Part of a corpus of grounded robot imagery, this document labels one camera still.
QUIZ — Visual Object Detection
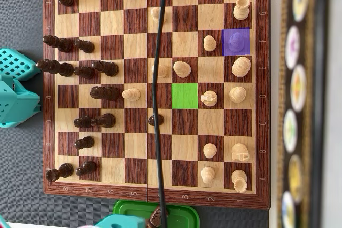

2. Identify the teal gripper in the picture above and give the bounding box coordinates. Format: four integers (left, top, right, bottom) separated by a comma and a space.
94, 214, 147, 228

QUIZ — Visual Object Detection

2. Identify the light wooden chess bishop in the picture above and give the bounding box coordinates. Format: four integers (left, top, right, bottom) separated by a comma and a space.
228, 32, 244, 53

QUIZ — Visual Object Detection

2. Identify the dark brown chess pawn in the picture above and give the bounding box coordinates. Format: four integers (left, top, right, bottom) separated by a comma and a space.
74, 136, 95, 150
73, 116, 93, 129
74, 38, 95, 54
75, 161, 97, 177
73, 66, 96, 79
147, 113, 165, 127

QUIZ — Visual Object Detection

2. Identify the light wooden chess pawn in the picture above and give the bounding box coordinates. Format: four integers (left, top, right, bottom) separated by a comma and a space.
150, 7, 168, 25
203, 35, 217, 52
151, 64, 168, 78
203, 143, 217, 159
200, 166, 216, 185
173, 60, 192, 78
122, 88, 141, 103

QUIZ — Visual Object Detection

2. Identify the light wooden chess rook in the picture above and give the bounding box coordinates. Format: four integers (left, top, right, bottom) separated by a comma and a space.
231, 169, 248, 194
232, 0, 251, 21

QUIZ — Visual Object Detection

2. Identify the light wooden chess knight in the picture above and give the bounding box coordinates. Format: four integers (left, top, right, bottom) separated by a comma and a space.
200, 90, 219, 107
231, 143, 251, 162

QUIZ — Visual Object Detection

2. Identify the light wooden chess queen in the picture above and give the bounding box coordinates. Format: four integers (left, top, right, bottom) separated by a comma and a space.
229, 86, 247, 103

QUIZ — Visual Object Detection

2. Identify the wooden folding chess board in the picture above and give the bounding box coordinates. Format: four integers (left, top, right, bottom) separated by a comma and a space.
42, 0, 271, 211

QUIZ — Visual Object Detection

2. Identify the green plastic container lid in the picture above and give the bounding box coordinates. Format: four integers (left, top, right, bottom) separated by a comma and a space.
113, 200, 200, 228

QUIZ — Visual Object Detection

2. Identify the light queen right side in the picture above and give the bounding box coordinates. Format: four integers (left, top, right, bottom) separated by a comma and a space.
231, 56, 252, 78

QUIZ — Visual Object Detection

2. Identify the black gold patterned book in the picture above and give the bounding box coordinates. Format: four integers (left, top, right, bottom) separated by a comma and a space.
276, 0, 330, 228

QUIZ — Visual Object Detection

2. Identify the black camera cable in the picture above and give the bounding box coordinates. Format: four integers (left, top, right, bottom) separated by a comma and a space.
151, 0, 168, 228

